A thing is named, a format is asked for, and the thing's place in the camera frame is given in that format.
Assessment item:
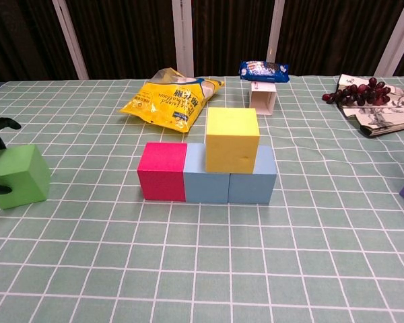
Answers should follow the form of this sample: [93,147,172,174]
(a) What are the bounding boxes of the green foam cube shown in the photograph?
[0,143,51,210]

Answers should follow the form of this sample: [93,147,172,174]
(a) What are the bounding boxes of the pink foam cube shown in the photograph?
[137,141,189,203]

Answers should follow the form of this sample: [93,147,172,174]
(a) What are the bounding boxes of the light blue foam cube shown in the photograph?
[182,143,230,204]
[228,145,278,205]

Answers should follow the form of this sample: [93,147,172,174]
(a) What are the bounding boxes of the yellow foam cube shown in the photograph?
[205,107,260,174]

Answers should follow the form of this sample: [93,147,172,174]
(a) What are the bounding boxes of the yellow snack bag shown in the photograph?
[117,67,225,135]

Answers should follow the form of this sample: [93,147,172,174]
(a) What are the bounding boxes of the green checkered tablecloth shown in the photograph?
[0,74,404,323]

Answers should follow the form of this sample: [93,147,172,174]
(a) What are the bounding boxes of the white open cardboard box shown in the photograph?
[248,80,277,116]

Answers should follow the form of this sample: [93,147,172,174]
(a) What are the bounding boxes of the blue cookie packet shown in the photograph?
[238,60,290,83]

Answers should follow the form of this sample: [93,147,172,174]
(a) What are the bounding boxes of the dark red grape bunch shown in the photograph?
[322,77,391,107]

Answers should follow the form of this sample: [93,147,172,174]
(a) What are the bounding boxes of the painted paper folding fan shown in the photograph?
[336,73,404,137]

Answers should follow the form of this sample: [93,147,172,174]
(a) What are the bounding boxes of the white metal frame post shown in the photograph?
[375,0,404,77]
[267,0,286,65]
[172,0,195,77]
[52,0,90,81]

